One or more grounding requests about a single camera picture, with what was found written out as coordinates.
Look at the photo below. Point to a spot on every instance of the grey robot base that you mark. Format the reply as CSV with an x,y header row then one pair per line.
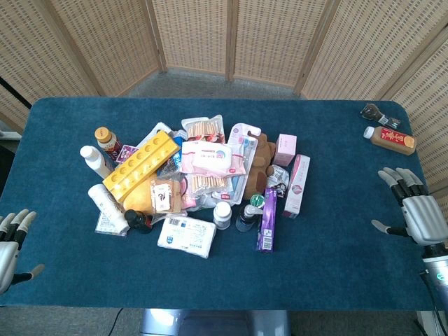
x,y
213,322

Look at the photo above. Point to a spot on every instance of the purple toothpaste box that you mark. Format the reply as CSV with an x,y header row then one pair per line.
x,y
267,220

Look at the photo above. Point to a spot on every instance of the small dark brown bottle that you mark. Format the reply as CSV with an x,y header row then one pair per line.
x,y
138,221

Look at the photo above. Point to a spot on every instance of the small pink square box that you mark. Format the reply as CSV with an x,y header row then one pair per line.
x,y
285,148

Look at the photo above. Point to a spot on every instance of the yellow sponge cloth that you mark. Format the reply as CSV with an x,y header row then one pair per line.
x,y
138,199

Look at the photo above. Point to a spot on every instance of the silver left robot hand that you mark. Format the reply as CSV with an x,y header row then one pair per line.
x,y
8,255

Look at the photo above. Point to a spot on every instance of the biscuit stick packet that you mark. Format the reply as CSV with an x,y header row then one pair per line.
x,y
204,129
206,183

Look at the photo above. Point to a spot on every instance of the brown packet with white card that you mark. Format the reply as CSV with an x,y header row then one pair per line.
x,y
164,196

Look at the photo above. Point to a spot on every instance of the long pink white box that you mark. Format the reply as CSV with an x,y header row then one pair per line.
x,y
297,185

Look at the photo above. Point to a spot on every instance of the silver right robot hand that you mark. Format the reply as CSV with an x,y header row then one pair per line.
x,y
421,217

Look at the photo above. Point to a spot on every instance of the white cosmetic tube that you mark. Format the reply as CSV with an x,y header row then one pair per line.
x,y
106,210

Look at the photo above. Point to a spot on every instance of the small purple packet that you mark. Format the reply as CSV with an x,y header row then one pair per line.
x,y
126,153

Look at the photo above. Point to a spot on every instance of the brown teddy bear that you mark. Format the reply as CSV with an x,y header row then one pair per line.
x,y
262,157

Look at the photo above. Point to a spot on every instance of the dark spray bottle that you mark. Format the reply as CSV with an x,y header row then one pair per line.
x,y
245,220

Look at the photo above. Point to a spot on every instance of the silver sachet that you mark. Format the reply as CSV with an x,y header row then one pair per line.
x,y
278,178

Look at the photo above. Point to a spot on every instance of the white tissue pack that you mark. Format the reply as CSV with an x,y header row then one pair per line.
x,y
187,236

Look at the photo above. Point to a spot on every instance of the dark clear snack bag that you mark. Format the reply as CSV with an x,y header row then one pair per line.
x,y
374,112

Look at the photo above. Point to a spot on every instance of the blue carpet table mat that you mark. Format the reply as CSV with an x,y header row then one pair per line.
x,y
315,245

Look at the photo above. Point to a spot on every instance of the toothbrush blister pack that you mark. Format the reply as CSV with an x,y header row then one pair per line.
x,y
241,140

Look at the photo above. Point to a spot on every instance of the pink wet wipes pack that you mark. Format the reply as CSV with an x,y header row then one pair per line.
x,y
210,157

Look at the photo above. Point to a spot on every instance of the white plastic bottle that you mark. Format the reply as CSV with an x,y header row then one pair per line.
x,y
94,159

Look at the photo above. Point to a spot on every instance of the brown drink bottle red label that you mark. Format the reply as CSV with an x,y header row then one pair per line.
x,y
392,140

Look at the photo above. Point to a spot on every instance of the yellow tray with round holes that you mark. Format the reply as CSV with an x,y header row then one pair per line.
x,y
140,168

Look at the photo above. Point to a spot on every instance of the woven folding screen panel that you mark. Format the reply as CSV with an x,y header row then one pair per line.
x,y
367,45
192,35
112,38
35,52
430,115
276,38

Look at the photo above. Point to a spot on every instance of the blue snack packet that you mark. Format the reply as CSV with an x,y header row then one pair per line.
x,y
173,164

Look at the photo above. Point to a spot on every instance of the white pill bottle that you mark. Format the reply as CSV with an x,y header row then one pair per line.
x,y
222,215

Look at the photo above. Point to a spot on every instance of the black bar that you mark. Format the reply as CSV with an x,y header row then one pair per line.
x,y
14,90

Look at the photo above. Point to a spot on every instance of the small pink pouch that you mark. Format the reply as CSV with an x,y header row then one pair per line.
x,y
188,199

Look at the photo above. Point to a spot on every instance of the tea bottle with orange cap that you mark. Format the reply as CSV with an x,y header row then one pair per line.
x,y
106,141

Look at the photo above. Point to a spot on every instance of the green-capped small bottle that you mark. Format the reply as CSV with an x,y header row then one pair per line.
x,y
257,201

